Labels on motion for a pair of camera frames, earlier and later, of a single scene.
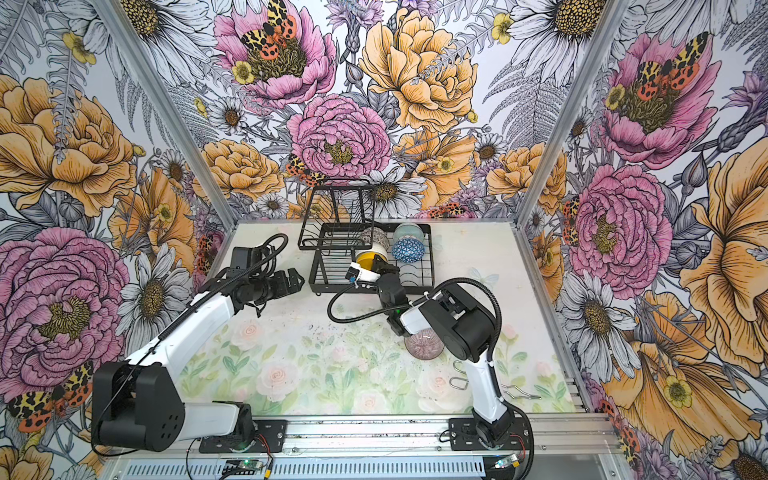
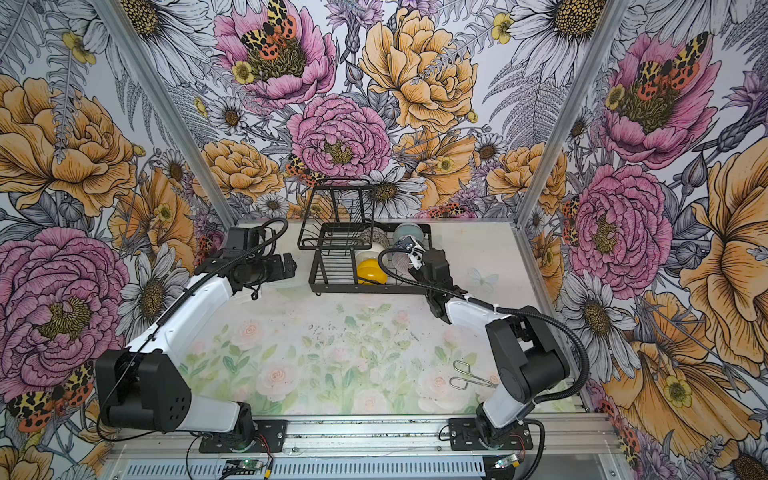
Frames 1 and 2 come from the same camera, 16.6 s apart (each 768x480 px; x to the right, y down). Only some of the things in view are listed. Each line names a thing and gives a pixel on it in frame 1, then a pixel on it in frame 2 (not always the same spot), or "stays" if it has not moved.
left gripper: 282,288 to 277,273
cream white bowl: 376,247 stays
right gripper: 381,266 to 416,273
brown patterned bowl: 374,235 stays
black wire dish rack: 338,223 stays
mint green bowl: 408,229 stays
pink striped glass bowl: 425,345 to 402,263
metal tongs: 460,383 stays
